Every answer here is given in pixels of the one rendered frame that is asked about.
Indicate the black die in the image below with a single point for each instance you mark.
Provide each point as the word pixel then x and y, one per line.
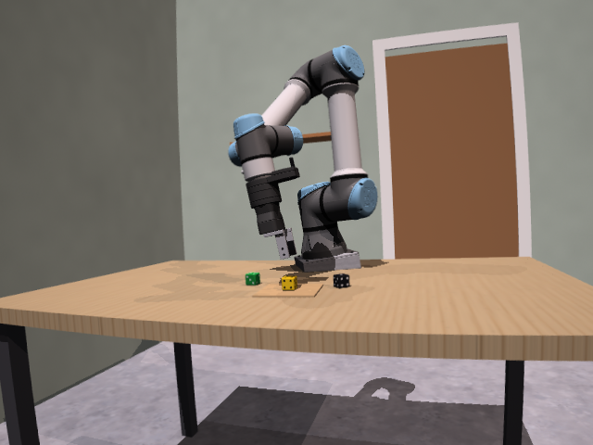
pixel 341 280

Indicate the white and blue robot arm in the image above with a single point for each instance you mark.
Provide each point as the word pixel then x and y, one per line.
pixel 351 196

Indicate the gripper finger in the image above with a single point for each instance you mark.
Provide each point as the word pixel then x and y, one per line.
pixel 290 241
pixel 281 243

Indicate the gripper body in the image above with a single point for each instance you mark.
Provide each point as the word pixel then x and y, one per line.
pixel 264 193

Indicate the green die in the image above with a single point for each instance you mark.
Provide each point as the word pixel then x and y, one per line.
pixel 252 279

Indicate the yellow die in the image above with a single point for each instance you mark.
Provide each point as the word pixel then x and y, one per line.
pixel 289 282

